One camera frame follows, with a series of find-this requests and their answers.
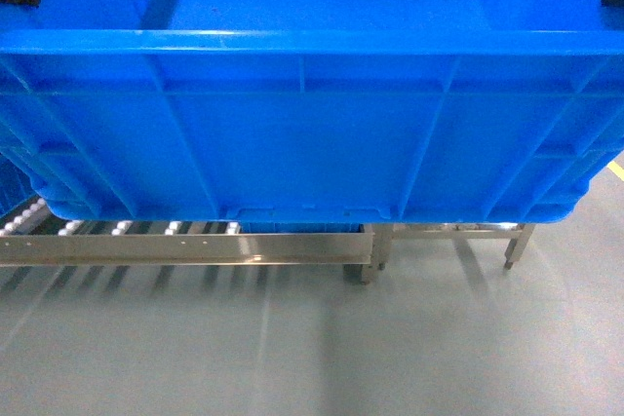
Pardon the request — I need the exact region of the large blue plastic crate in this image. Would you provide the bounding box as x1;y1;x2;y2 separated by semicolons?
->
1;0;623;223

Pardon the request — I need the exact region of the steel roller conveyor shelf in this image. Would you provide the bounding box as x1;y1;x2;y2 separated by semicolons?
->
1;198;393;284

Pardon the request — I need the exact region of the blue crate beside left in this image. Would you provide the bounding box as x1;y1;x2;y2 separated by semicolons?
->
0;155;36;216

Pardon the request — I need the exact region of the steel frame table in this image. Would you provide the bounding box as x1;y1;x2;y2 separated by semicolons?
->
370;222;536;270

